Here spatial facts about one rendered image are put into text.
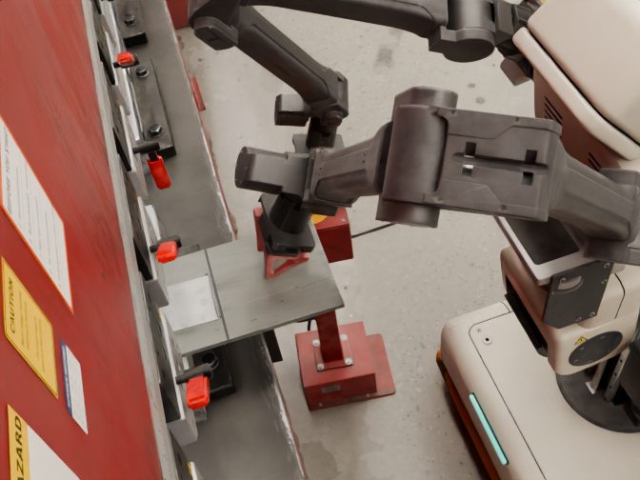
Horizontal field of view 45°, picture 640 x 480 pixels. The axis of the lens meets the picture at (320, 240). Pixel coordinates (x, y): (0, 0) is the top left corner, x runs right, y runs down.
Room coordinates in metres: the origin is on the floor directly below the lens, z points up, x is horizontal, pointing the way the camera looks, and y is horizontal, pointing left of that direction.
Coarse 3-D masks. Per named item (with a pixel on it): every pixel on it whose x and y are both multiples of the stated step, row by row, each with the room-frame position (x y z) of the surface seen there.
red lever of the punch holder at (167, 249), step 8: (160, 240) 0.64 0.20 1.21; (168, 240) 0.64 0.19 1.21; (176, 240) 0.63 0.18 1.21; (152, 248) 0.63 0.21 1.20; (160, 248) 0.59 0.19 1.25; (168, 248) 0.58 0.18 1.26; (176, 248) 0.60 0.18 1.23; (160, 256) 0.57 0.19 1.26; (168, 256) 0.57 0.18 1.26; (176, 256) 0.57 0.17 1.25
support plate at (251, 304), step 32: (192, 256) 0.77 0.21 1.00; (224, 256) 0.76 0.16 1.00; (256, 256) 0.75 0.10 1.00; (320, 256) 0.73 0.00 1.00; (224, 288) 0.70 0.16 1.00; (256, 288) 0.69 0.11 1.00; (288, 288) 0.68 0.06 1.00; (320, 288) 0.67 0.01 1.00; (256, 320) 0.63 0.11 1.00; (288, 320) 0.62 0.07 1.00; (192, 352) 0.60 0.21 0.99
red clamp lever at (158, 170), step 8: (144, 144) 0.84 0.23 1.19; (152, 144) 0.84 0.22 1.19; (136, 152) 0.83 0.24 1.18; (144, 152) 0.83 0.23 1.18; (152, 152) 0.84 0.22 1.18; (152, 160) 0.84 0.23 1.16; (160, 160) 0.84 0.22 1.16; (152, 168) 0.83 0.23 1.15; (160, 168) 0.83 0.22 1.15; (160, 176) 0.83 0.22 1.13; (168, 176) 0.84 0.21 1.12; (160, 184) 0.83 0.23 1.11; (168, 184) 0.83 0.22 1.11
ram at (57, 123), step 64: (0, 0) 0.52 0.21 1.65; (64, 0) 0.83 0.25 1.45; (0, 64) 0.44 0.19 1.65; (64, 64) 0.65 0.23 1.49; (64, 128) 0.52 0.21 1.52; (64, 192) 0.42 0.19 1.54; (0, 256) 0.26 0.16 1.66; (0, 320) 0.22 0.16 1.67; (64, 320) 0.28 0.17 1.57; (128, 320) 0.40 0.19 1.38; (0, 384) 0.18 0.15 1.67; (64, 384) 0.23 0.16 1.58; (128, 384) 0.31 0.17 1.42; (0, 448) 0.15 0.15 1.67; (64, 448) 0.18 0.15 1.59; (128, 448) 0.24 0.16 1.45
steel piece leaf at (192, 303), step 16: (208, 272) 0.72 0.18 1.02; (176, 288) 0.71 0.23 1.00; (192, 288) 0.71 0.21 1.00; (208, 288) 0.70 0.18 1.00; (176, 304) 0.68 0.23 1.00; (192, 304) 0.68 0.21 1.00; (208, 304) 0.67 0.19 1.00; (176, 320) 0.65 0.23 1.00; (192, 320) 0.65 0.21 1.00; (208, 320) 0.64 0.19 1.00
